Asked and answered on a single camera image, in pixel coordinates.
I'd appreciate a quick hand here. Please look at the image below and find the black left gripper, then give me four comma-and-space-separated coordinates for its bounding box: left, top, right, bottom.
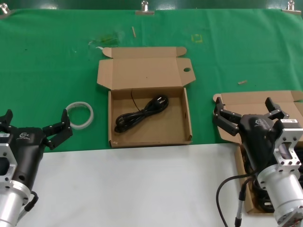
0, 108, 73, 190

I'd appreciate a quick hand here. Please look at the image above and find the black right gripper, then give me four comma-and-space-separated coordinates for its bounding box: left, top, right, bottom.
212, 96, 290, 175

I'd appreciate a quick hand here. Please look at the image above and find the black power cable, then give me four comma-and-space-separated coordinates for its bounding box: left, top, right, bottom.
114, 89, 170, 133

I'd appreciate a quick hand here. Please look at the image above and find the cardboard box with round hole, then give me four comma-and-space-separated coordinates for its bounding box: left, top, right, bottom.
96, 46, 196, 149

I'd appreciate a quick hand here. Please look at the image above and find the clear tape roll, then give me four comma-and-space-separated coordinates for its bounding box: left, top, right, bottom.
65, 101, 94, 131

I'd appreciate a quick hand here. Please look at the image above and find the green table cloth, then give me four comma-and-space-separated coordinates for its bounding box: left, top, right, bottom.
0, 8, 303, 154

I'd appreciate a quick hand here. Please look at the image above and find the metal binder clip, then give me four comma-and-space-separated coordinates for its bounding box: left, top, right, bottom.
282, 0, 302, 14
135, 0, 155, 16
0, 4, 15, 19

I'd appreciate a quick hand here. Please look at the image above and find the clear plastic wrapper scrap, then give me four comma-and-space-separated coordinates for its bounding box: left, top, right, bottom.
89, 30, 125, 47

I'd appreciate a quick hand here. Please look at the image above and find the cardboard box holding cables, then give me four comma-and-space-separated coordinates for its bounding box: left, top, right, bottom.
213, 90, 303, 215

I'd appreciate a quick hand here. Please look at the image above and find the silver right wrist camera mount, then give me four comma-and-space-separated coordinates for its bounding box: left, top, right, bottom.
273, 118, 303, 171

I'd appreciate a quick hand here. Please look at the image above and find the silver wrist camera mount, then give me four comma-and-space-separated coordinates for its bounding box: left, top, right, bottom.
273, 118, 303, 171
0, 142, 18, 184

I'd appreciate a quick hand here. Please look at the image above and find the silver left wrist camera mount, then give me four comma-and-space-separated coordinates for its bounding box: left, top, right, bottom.
0, 142, 18, 184

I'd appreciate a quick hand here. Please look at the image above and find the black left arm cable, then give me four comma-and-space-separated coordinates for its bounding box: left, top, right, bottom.
18, 190, 39, 227

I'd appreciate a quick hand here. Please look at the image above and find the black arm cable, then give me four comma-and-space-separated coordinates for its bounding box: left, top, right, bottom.
18, 190, 39, 227
215, 174, 258, 227

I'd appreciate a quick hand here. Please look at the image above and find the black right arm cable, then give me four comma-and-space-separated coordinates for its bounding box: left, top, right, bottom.
215, 174, 258, 227

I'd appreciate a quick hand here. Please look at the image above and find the cable with metal connector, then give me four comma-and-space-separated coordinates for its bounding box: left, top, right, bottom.
234, 178, 254, 227

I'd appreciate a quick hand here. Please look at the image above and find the bundle of black cables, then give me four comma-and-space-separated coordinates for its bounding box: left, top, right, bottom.
245, 146, 303, 212

